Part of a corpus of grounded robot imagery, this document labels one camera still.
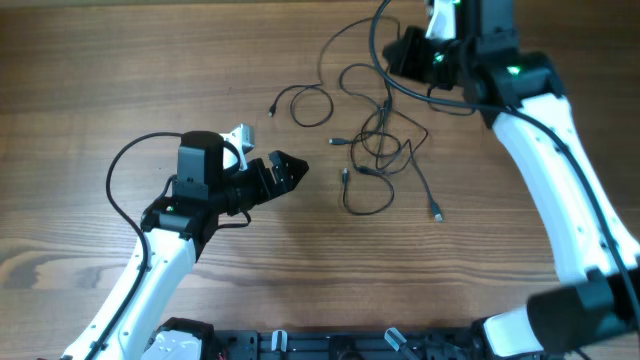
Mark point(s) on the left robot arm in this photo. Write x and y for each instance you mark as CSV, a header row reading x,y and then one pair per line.
x,y
213,178

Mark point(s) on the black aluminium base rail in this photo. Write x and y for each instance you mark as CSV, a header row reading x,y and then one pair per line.
x,y
434,344

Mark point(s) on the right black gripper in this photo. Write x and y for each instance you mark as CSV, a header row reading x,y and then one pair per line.
x,y
413,38

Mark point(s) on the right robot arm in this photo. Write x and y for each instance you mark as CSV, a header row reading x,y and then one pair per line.
x,y
474,44

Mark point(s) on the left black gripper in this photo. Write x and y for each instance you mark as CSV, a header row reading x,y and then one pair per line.
x,y
285,184

